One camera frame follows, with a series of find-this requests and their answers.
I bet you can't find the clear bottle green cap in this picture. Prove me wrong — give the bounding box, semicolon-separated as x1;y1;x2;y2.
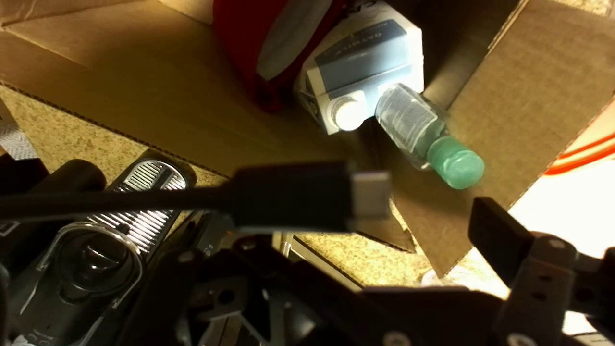
375;84;487;190

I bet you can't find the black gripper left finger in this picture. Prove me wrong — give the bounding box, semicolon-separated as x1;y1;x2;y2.
114;248;412;346

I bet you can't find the tall cardboard box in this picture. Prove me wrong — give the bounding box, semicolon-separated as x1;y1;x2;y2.
0;0;615;273

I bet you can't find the black travel tumbler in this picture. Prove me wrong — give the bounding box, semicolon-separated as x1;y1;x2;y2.
0;150;201;346

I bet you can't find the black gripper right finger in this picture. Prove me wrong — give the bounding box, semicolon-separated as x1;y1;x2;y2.
470;196;615;346

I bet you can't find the red fabric bag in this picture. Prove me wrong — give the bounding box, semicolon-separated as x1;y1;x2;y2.
214;0;350;111

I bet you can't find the black usb cable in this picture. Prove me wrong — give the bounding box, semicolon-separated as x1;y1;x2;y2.
0;159;393;234

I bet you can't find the white blue carton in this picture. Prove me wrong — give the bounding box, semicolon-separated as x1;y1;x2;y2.
297;2;425;134

